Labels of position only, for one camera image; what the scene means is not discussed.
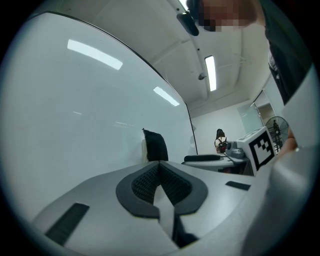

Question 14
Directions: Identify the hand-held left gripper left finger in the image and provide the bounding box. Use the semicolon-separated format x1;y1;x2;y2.
31;160;182;256

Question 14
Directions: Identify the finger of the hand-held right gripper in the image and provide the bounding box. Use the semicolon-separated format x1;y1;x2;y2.
181;156;236;170
183;154;222;163

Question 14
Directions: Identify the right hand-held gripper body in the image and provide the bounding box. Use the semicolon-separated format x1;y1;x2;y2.
224;125;277;173

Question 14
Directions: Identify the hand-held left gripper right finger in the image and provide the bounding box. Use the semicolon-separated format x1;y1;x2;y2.
159;160;270;249

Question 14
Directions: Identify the white and black box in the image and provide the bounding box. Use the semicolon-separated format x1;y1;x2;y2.
141;128;169;163

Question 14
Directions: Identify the person's right forearm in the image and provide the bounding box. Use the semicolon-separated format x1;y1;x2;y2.
281;127;299;157

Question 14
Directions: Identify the frosted glass partition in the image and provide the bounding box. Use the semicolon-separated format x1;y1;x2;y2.
237;102;261;135

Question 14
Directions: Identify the ceiling light panel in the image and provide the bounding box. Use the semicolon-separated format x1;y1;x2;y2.
204;55;217;92

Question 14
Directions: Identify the person's black shirt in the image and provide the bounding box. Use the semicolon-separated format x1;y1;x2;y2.
258;0;315;106

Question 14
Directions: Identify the person's head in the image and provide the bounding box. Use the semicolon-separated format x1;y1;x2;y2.
197;0;266;32

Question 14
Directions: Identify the black head-worn camera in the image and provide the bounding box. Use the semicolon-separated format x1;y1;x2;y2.
176;11;200;38

